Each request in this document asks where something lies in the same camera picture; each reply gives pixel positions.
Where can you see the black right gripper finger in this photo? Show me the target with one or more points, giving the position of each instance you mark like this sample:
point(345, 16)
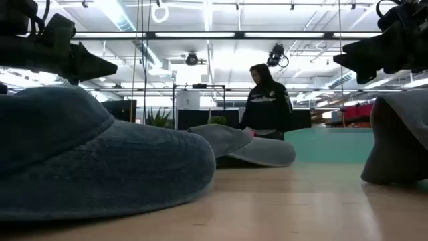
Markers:
point(359, 53)
point(366, 76)

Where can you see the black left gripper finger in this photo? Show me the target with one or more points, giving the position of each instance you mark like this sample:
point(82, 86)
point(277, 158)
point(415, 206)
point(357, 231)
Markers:
point(92, 65)

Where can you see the blue denim bucket hat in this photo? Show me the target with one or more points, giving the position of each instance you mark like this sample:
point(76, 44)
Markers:
point(83, 160)

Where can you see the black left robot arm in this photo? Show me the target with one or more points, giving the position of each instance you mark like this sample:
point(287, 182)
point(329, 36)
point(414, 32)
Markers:
point(15, 15)

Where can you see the dark grey hat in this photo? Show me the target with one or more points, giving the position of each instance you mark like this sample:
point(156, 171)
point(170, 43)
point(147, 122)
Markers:
point(398, 140)

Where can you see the red storage bins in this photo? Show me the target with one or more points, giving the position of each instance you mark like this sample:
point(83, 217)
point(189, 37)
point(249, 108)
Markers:
point(358, 111)

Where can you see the spiky green plant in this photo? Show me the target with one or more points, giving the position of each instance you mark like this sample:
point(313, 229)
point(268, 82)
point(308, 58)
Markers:
point(159, 119)

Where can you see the round black ceiling spotlight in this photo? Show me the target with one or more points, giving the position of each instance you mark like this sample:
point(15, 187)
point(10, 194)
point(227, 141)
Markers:
point(192, 59)

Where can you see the white box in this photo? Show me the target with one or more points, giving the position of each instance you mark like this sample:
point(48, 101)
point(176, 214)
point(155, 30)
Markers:
point(187, 99)

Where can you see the person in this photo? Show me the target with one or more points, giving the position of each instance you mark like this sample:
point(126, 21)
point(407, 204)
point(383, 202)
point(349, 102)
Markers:
point(267, 103)

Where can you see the black partition panel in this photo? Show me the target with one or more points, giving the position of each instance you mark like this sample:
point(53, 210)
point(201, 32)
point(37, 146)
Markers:
point(200, 118)

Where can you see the small leafy green plant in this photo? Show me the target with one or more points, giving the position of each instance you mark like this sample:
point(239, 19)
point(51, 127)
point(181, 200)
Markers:
point(218, 120)

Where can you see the grey baseball cap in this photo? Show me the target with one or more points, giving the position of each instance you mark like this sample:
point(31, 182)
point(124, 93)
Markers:
point(247, 147)

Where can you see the teal partition wall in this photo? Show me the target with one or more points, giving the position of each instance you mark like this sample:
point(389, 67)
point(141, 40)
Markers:
point(331, 145)

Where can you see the black metal stand frame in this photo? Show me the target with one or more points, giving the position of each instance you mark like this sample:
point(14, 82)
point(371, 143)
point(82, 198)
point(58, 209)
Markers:
point(174, 100)

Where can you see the thin black horizontal frame bar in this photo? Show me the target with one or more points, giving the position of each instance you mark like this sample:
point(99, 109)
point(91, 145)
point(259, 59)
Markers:
point(240, 90)

